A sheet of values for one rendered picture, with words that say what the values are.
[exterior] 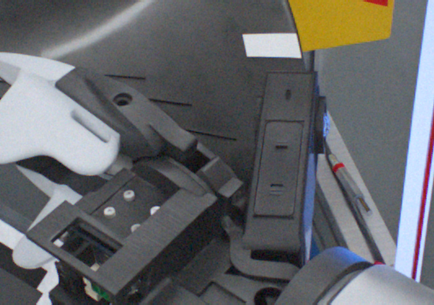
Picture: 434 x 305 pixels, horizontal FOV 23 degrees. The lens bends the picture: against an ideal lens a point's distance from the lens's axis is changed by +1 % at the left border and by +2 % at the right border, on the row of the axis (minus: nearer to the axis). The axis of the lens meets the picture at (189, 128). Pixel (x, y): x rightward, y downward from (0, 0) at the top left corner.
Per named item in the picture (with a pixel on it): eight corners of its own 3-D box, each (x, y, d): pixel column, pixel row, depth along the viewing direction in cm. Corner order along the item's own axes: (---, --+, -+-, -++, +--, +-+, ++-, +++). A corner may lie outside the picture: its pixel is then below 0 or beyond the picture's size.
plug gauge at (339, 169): (325, 153, 97) (362, 210, 91) (338, 150, 97) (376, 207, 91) (325, 162, 98) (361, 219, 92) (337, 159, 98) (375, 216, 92)
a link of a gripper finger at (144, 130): (54, 63, 46) (205, 183, 43) (78, 44, 47) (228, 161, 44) (54, 125, 50) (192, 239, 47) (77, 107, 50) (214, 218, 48)
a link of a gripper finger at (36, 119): (-100, 73, 46) (52, 201, 43) (3, 5, 49) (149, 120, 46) (-91, 116, 49) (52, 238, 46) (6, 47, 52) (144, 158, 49)
